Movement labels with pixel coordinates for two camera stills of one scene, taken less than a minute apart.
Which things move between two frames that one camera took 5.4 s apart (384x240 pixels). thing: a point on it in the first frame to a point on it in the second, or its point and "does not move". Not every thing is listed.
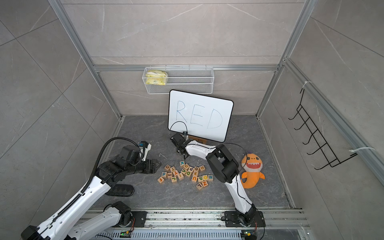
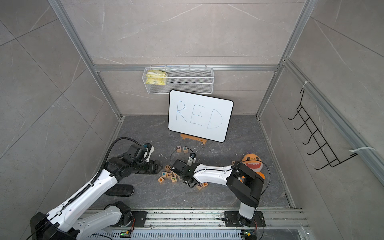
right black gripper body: (178, 150) to (182, 178)
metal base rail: (209, 224) does not move
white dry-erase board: (201, 116) does not move
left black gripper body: (145, 167) does not move
